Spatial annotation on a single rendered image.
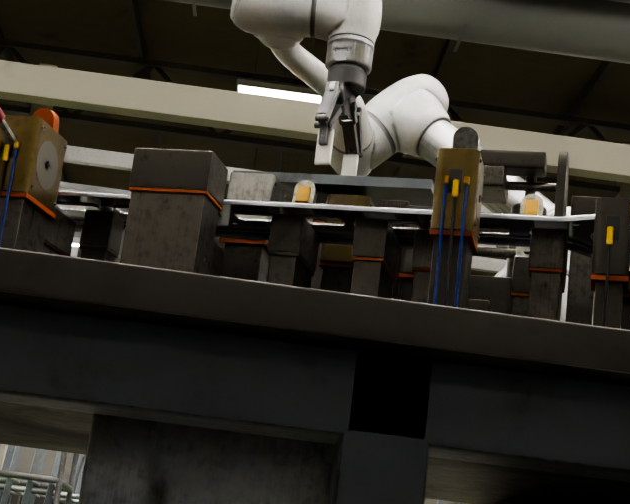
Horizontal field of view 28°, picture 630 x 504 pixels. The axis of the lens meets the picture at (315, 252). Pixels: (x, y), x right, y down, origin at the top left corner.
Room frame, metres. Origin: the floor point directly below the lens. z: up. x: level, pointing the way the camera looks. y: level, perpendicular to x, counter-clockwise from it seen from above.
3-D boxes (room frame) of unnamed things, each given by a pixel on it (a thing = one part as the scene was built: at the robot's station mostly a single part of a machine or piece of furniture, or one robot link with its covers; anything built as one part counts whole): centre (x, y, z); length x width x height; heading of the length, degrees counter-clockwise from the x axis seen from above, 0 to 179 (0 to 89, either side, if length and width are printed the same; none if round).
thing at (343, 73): (2.23, -0.02, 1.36); 0.08 x 0.07 x 0.09; 157
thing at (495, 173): (2.01, -0.32, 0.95); 0.18 x 0.13 x 0.49; 76
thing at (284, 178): (2.21, -0.03, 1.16); 0.37 x 0.14 x 0.02; 76
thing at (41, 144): (1.78, 0.45, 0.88); 0.14 x 0.09 x 0.36; 166
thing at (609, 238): (1.59, -0.39, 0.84); 0.10 x 0.05 x 0.29; 166
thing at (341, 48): (2.23, -0.02, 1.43); 0.09 x 0.09 x 0.06
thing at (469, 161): (1.63, -0.18, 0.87); 0.12 x 0.07 x 0.35; 166
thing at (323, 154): (2.17, 0.01, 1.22); 0.03 x 0.01 x 0.07; 67
